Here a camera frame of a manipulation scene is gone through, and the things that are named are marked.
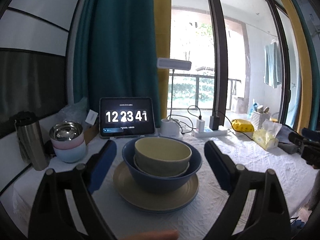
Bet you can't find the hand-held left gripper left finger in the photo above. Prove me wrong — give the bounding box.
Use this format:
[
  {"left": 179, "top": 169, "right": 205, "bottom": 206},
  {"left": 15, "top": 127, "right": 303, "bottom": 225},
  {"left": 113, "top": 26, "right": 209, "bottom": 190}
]
[{"left": 28, "top": 140, "right": 117, "bottom": 240}]

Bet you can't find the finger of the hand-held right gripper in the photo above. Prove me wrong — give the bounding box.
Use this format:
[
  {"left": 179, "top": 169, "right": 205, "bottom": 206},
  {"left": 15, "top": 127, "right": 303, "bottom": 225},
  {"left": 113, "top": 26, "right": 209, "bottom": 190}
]
[
  {"left": 301, "top": 127, "right": 320, "bottom": 140},
  {"left": 288, "top": 131, "right": 320, "bottom": 147}
]

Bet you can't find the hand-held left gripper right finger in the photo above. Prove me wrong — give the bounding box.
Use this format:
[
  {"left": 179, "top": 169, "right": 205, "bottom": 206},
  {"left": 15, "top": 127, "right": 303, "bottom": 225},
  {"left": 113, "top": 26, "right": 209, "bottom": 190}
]
[{"left": 204, "top": 140, "right": 292, "bottom": 240}]

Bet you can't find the cream plate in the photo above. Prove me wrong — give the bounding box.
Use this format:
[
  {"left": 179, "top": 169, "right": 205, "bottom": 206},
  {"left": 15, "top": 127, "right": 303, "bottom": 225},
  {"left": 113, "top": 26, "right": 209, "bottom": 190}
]
[{"left": 113, "top": 160, "right": 199, "bottom": 204}]

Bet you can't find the pink speckled white bowl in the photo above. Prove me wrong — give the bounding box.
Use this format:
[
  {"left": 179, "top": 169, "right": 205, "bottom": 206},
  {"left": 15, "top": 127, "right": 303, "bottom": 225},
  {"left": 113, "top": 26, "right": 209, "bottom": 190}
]
[{"left": 133, "top": 154, "right": 190, "bottom": 178}]

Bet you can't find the cream bowl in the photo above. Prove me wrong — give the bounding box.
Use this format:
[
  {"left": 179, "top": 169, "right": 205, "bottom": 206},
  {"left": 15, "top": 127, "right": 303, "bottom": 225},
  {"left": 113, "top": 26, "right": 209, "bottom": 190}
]
[{"left": 134, "top": 137, "right": 192, "bottom": 175}]

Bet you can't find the light blue plate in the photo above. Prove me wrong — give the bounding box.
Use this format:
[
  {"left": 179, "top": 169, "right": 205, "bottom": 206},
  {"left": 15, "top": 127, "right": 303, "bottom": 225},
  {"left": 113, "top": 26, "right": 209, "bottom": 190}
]
[{"left": 117, "top": 187, "right": 199, "bottom": 210}]

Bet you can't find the person's left hand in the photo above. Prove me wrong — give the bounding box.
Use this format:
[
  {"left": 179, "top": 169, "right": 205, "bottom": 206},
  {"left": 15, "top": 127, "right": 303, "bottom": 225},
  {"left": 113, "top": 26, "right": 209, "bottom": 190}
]
[{"left": 120, "top": 231, "right": 179, "bottom": 240}]

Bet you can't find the grey fabric pouch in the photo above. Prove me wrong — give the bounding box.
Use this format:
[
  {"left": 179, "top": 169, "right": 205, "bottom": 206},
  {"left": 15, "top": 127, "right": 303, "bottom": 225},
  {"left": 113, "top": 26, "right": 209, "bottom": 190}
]
[{"left": 277, "top": 125, "right": 303, "bottom": 155}]

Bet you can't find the white embossed tablecloth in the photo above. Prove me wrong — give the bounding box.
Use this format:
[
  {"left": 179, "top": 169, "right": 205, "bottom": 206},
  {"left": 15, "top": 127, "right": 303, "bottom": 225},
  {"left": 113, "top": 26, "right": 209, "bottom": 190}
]
[{"left": 12, "top": 127, "right": 315, "bottom": 240}]

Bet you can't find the white power strip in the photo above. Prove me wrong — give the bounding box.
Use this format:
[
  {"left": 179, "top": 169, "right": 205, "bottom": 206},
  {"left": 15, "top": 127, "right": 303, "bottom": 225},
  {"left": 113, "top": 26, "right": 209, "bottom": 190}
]
[{"left": 192, "top": 127, "right": 228, "bottom": 138}]

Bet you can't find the pale blue bowl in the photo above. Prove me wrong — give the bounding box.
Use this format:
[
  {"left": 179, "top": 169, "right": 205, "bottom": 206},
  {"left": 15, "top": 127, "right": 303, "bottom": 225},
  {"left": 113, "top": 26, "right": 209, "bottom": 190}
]
[{"left": 53, "top": 144, "right": 87, "bottom": 163}]

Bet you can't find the yellow tissue pack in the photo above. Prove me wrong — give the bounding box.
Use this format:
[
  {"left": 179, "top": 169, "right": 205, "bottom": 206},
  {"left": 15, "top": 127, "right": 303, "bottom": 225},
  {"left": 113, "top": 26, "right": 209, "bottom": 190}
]
[{"left": 252, "top": 119, "right": 282, "bottom": 151}]

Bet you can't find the black charger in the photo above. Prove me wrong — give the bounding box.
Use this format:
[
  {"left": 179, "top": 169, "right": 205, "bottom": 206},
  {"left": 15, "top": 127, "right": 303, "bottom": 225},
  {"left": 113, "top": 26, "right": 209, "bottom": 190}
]
[{"left": 209, "top": 116, "right": 220, "bottom": 130}]

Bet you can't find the yellow wet wipes pack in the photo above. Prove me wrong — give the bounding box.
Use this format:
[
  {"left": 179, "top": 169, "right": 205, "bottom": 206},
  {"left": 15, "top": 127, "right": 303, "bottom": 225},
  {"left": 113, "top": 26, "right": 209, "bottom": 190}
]
[{"left": 231, "top": 119, "right": 255, "bottom": 133}]

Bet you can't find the white woven basket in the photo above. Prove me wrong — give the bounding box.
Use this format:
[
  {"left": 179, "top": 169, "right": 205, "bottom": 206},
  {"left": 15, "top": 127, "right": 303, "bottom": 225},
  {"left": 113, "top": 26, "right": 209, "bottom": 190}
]
[{"left": 251, "top": 105, "right": 271, "bottom": 124}]

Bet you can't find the pink steel-lined bowl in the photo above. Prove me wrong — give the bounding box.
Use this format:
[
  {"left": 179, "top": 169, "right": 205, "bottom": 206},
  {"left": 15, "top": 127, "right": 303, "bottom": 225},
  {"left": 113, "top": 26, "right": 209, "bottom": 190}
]
[{"left": 49, "top": 121, "right": 87, "bottom": 150}]

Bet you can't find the white card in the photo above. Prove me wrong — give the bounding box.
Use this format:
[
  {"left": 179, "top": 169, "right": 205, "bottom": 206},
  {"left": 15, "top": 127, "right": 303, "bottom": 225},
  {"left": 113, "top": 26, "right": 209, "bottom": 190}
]
[{"left": 85, "top": 109, "right": 98, "bottom": 127}]

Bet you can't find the tablet with clock display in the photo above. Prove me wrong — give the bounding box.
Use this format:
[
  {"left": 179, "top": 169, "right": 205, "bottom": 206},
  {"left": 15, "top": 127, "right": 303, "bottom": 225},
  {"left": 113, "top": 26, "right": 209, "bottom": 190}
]
[{"left": 99, "top": 97, "right": 156, "bottom": 138}]

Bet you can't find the blue plastic bag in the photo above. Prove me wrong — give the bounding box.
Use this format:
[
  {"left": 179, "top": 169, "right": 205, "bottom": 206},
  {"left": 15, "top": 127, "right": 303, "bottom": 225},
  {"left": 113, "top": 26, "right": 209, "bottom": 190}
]
[{"left": 247, "top": 99, "right": 258, "bottom": 115}]

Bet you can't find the clear plastic bag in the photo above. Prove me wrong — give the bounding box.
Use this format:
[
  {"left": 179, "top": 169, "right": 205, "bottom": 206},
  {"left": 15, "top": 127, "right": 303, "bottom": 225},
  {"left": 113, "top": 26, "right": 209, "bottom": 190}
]
[{"left": 59, "top": 97, "right": 88, "bottom": 123}]

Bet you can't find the steel thermos bottle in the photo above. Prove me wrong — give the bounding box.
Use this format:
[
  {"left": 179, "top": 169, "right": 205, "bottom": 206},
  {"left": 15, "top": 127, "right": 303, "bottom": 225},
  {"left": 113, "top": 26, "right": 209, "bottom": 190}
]
[{"left": 14, "top": 112, "right": 50, "bottom": 171}]

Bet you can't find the teal curtain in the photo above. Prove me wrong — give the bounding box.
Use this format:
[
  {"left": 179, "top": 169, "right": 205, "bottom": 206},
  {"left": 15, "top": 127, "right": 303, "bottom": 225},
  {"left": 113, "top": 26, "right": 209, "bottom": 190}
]
[
  {"left": 285, "top": 0, "right": 320, "bottom": 130},
  {"left": 72, "top": 0, "right": 160, "bottom": 128}
]

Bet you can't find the light blue hanging towel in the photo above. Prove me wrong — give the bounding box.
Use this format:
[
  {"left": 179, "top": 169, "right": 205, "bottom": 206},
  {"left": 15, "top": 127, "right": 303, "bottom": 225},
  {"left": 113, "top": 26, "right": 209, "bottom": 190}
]
[{"left": 264, "top": 40, "right": 282, "bottom": 88}]

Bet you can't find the balcony railing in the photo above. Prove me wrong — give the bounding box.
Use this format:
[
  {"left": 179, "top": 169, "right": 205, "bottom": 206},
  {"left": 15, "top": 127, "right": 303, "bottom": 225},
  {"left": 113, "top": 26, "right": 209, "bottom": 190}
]
[{"left": 169, "top": 74, "right": 242, "bottom": 110}]

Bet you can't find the yellow curtain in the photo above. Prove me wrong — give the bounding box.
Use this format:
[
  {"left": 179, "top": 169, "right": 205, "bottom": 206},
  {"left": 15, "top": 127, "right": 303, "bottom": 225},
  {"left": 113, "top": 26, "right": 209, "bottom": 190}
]
[
  {"left": 267, "top": 0, "right": 313, "bottom": 135},
  {"left": 153, "top": 0, "right": 172, "bottom": 120}
]

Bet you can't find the black charger cable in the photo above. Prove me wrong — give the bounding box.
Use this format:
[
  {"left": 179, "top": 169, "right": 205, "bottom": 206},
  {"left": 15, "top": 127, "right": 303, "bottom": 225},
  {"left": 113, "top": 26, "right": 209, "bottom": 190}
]
[
  {"left": 217, "top": 110, "right": 253, "bottom": 139},
  {"left": 187, "top": 105, "right": 204, "bottom": 120}
]

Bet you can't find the black lamp cable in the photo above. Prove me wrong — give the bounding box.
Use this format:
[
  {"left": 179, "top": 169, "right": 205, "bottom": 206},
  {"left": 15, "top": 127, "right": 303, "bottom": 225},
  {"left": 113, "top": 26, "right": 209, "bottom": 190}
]
[{"left": 175, "top": 119, "right": 195, "bottom": 133}]

